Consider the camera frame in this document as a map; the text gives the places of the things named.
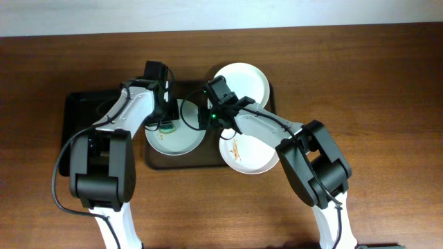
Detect green yellow sponge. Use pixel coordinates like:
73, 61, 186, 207
159, 122, 177, 134

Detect white plate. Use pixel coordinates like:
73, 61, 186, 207
219, 129, 279, 174
215, 62, 271, 107
145, 101, 206, 156

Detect white plate top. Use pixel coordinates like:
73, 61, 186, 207
215, 62, 271, 107

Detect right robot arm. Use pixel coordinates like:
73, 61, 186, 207
199, 97, 358, 248

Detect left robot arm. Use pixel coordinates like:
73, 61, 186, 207
66, 78, 172, 248

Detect brown serving tray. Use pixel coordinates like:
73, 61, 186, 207
143, 79, 279, 171

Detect black plastic tray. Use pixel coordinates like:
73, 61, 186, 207
58, 89, 122, 178

